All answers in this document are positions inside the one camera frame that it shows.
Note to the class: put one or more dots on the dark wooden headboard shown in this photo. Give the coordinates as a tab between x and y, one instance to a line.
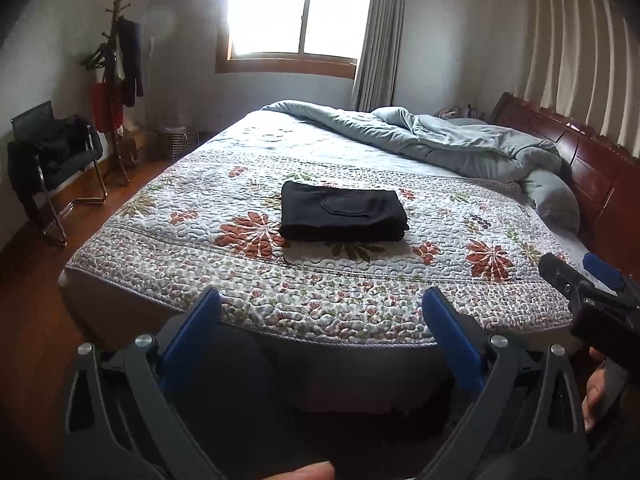
603	176

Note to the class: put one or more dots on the grey window curtain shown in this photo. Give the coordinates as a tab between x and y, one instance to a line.
377	66

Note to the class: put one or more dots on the black hanging jacket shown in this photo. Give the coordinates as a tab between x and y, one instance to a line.
130	43

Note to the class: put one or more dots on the grey-green duvet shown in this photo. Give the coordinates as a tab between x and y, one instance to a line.
482	151

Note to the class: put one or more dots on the person's left hand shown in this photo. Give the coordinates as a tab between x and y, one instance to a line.
316	471

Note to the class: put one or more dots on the black office chair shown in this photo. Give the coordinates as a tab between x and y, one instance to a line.
45	153

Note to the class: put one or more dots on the wooden framed window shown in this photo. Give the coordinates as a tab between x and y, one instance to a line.
313	37

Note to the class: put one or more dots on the floral quilted bedspread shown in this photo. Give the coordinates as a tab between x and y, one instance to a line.
212	219

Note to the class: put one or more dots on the person's right hand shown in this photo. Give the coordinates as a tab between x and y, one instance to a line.
595	390

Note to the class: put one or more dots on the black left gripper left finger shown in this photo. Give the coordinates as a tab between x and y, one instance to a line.
119	421

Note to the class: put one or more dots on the grey pillow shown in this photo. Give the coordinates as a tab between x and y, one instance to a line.
553	200

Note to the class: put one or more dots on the red hanging garment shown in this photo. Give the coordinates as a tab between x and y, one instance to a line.
106	105

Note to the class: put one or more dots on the black pants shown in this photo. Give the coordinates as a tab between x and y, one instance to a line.
323	214

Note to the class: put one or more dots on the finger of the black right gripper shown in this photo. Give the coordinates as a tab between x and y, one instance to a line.
565	279
605	273

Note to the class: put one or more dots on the beige striped curtain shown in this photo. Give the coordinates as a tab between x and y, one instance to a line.
581	60

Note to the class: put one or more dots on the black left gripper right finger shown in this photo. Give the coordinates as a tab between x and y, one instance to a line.
524	419

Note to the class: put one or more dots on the metal wire basket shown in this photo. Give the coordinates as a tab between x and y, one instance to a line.
177	141

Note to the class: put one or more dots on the wooden coat rack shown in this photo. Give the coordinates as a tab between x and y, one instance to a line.
119	58

